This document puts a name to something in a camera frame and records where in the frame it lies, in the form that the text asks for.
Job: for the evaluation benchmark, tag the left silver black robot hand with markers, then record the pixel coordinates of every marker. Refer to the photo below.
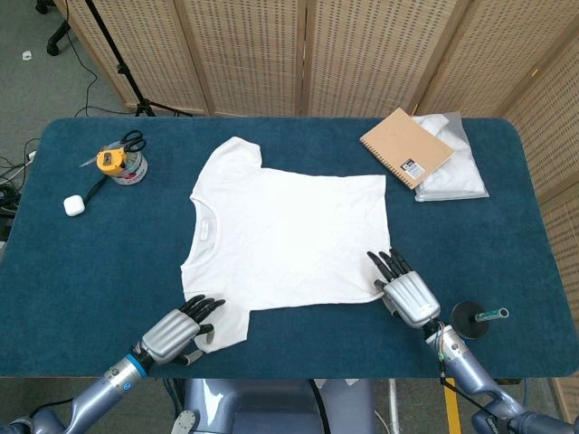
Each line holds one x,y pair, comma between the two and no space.
169,334

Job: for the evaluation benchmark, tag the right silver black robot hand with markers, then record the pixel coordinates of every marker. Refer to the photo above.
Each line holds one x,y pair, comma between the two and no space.
411,298

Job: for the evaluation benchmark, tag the white T-shirt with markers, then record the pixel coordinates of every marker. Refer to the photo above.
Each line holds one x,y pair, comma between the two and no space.
280,226

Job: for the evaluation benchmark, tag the white cloth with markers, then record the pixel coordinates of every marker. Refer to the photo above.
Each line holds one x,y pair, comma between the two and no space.
457,181

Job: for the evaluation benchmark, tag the black round base stand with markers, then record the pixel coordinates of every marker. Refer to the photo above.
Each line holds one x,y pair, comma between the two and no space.
468,318

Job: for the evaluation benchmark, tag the blue table cover cloth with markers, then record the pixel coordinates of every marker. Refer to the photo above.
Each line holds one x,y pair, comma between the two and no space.
316,334

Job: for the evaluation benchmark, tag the white metal tube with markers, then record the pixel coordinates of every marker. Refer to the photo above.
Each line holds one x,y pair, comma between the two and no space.
393,407

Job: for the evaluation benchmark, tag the blue-grey robot torso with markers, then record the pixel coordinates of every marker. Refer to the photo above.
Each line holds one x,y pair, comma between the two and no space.
253,407

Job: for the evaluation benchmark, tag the brown spiral notebook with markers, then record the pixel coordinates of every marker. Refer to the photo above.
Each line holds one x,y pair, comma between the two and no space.
407,144

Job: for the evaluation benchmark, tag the white earbuds case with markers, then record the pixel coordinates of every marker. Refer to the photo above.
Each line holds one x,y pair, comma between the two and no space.
74,206

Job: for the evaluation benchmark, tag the white round tin can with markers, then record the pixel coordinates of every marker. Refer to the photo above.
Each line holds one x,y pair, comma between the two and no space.
133,174

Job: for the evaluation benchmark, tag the yellow tape measure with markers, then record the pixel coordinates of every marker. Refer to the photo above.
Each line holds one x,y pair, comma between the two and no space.
111,160

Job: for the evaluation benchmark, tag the white power strip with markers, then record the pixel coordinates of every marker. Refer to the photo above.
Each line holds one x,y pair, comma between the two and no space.
31,157

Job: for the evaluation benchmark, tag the black tripod stand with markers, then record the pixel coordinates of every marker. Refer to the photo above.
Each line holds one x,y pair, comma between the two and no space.
129,79

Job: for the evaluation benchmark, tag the white paper scrap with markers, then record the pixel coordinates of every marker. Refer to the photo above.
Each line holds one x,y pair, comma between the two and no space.
27,55

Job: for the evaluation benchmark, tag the black office chair base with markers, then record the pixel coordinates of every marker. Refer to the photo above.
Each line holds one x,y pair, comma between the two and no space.
59,38

